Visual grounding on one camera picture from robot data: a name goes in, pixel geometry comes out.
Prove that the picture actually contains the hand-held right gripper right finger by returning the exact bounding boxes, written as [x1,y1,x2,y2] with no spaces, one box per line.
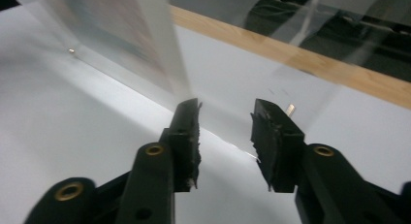
[249,98,402,224]

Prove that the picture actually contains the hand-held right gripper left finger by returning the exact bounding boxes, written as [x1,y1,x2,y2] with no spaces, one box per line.
[114,97,204,224]

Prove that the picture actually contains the clear acrylic frame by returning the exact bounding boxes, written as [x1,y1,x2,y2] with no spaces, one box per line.
[30,0,411,163]

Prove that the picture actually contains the white table mat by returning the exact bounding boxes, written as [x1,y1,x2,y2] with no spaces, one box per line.
[0,0,411,224]

